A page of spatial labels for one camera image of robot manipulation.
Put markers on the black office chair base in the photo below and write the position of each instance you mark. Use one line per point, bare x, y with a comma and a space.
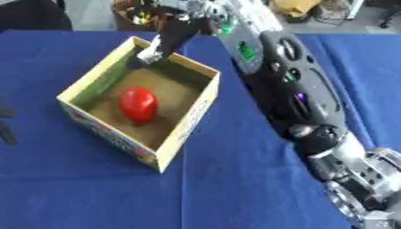
391, 16

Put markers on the brown cardboard box with clutter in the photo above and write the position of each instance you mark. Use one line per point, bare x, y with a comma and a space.
130, 15

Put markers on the yellow bag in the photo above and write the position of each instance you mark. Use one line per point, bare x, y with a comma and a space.
295, 6

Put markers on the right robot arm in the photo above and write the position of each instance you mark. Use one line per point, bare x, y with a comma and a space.
292, 89

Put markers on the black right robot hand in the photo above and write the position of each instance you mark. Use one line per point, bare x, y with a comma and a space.
175, 35

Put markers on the black chair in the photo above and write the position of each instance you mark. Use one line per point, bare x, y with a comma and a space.
31, 13

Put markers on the tan cardboard box green inside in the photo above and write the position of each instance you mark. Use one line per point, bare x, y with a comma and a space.
156, 140

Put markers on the red toy fruit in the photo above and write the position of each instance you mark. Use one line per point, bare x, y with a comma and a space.
138, 104

